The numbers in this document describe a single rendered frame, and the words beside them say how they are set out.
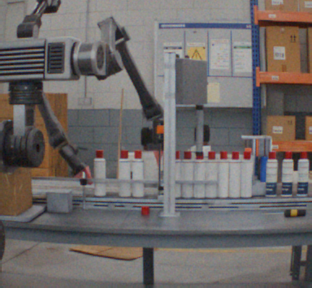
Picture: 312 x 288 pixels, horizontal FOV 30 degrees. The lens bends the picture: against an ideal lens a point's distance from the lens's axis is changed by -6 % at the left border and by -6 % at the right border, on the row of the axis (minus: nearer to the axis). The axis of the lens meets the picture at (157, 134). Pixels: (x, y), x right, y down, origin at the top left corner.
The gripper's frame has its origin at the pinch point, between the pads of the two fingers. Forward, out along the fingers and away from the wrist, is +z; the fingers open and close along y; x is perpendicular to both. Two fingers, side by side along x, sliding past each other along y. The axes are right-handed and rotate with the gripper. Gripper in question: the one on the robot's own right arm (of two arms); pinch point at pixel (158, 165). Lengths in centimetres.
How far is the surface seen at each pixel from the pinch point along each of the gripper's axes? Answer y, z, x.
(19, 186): 52, 6, 44
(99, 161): 25.0, -1.7, 9.2
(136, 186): 8.6, 8.9, 8.6
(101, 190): 24.0, 10.9, 8.9
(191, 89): -14.5, -33.0, 20.2
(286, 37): -105, -97, -350
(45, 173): 135, 44, -307
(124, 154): 14.1, -5.0, 7.9
